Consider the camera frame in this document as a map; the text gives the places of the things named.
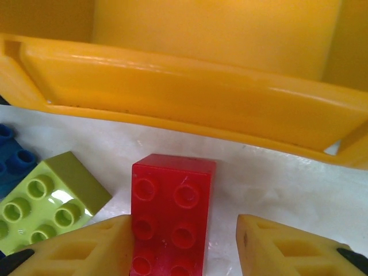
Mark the lime green lego brick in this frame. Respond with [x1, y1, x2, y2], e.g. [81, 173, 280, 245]
[0, 151, 113, 257]

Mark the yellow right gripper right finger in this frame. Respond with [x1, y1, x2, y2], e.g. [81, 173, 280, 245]
[236, 214, 368, 276]

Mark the blue lego brick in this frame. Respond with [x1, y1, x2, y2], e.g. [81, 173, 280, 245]
[0, 124, 40, 202]

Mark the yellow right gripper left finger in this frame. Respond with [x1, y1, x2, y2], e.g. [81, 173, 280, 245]
[0, 215, 136, 276]

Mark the red lego brick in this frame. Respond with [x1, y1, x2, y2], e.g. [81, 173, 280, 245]
[129, 153, 217, 276]

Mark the yellow plastic bin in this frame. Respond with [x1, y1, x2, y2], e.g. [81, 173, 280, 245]
[0, 0, 368, 171]

